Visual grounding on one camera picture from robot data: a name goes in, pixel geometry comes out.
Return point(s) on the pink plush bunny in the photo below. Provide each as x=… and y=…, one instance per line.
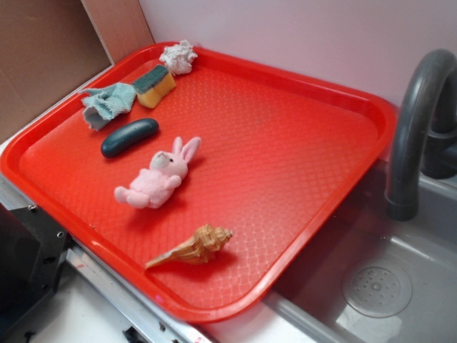
x=154, y=186

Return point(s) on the brown cardboard panel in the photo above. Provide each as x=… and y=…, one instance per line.
x=51, y=48

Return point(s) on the dark green oblong toy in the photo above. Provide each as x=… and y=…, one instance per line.
x=128, y=135

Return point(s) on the grey curved faucet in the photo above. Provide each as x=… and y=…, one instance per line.
x=425, y=138

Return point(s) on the green and yellow sponge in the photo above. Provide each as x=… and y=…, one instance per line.
x=153, y=86

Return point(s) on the light blue cloth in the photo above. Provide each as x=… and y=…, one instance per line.
x=103, y=105

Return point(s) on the red plastic tray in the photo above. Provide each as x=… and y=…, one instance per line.
x=279, y=152

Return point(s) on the grey plastic sink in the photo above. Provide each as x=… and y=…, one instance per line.
x=309, y=293

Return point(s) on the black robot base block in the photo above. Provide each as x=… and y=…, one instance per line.
x=33, y=250

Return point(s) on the round sink drain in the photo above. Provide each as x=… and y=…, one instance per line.
x=377, y=288

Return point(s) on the tan conch seashell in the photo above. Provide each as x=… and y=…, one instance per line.
x=200, y=248

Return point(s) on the crumpled white paper ball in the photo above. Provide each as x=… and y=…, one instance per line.
x=179, y=58

